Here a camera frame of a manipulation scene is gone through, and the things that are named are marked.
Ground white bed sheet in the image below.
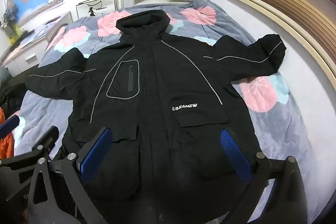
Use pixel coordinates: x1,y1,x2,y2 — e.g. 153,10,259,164
210,0,336,224

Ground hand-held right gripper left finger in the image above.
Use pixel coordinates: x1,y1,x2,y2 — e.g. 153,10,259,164
28,127,113,224

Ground white paper bag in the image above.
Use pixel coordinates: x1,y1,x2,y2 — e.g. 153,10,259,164
76,0,117,19

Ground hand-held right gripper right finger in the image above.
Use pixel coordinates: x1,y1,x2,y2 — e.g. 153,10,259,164
220,127,319,224

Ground black hooded jacket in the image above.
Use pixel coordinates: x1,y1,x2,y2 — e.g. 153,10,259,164
26,9,287,216

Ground orange cloth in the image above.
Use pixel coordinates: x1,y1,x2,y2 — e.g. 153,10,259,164
0,107,15,159

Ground artificial flowers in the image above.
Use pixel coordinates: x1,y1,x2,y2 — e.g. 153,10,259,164
1,7,20,43

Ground dark cloth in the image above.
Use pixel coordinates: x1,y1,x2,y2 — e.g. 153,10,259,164
0,82,27,119

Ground grey floral blanket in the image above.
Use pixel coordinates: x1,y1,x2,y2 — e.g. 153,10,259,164
12,0,314,203

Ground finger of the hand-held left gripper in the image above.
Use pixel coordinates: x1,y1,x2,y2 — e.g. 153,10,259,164
0,126,59,169
0,115,21,135

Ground white desk with drawers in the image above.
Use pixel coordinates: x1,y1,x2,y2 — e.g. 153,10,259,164
0,11,73,69

